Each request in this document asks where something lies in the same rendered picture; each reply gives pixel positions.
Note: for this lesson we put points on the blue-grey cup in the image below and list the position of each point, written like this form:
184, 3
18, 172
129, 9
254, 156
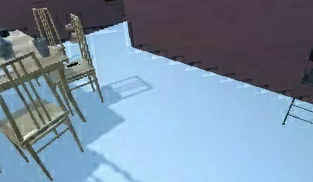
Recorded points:
41, 46

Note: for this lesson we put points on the black remote control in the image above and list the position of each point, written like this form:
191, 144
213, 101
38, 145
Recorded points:
72, 64

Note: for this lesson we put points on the beige wooden slat chair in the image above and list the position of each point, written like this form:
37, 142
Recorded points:
27, 121
45, 26
82, 66

